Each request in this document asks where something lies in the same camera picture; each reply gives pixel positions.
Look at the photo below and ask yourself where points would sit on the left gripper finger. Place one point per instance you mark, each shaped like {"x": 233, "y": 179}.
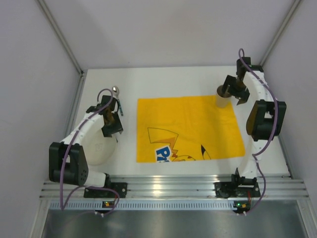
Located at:
{"x": 107, "y": 132}
{"x": 118, "y": 129}

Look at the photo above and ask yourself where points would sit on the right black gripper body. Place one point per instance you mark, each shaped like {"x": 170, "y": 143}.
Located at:
{"x": 236, "y": 87}

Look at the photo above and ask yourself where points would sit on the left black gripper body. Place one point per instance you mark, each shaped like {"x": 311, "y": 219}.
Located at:
{"x": 112, "y": 127}

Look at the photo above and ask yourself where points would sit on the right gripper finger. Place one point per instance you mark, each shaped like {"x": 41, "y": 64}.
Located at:
{"x": 227, "y": 84}
{"x": 242, "y": 100}

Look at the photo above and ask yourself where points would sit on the cream paper cup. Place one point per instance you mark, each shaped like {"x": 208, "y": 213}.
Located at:
{"x": 222, "y": 99}

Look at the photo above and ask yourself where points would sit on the cream upturned bowl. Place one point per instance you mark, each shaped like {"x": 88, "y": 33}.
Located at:
{"x": 99, "y": 149}

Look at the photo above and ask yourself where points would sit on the yellow printed cloth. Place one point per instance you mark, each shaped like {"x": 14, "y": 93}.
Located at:
{"x": 186, "y": 129}

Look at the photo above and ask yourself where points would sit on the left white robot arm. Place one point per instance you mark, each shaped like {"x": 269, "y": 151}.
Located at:
{"x": 67, "y": 161}

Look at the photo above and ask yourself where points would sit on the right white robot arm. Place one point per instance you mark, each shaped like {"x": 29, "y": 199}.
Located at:
{"x": 263, "y": 124}

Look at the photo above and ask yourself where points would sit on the metal spoon green handle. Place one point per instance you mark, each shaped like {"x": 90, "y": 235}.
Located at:
{"x": 115, "y": 91}

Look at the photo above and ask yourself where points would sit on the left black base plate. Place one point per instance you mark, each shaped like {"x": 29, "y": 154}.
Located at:
{"x": 116, "y": 189}

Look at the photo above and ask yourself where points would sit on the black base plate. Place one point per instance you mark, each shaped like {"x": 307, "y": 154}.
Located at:
{"x": 116, "y": 189}
{"x": 233, "y": 190}

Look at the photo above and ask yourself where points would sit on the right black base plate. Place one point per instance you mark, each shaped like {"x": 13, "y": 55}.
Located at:
{"x": 233, "y": 190}

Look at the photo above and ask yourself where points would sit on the slotted cable duct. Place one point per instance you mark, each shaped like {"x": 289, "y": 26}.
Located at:
{"x": 158, "y": 205}

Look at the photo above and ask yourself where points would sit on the right aluminium corner post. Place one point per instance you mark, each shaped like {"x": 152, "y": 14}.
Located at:
{"x": 286, "y": 20}

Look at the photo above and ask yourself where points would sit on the aluminium corner post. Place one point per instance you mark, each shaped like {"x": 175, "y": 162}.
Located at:
{"x": 55, "y": 27}
{"x": 286, "y": 20}

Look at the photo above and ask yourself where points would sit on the left aluminium corner post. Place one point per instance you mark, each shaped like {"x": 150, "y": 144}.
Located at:
{"x": 55, "y": 27}

